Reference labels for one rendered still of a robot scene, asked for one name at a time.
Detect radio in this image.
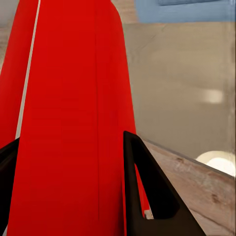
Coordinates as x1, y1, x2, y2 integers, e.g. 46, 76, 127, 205
0, 0, 149, 236

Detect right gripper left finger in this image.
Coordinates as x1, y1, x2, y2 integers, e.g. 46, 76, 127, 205
0, 138, 20, 236

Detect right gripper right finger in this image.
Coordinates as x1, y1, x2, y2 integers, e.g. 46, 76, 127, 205
123, 131, 206, 236

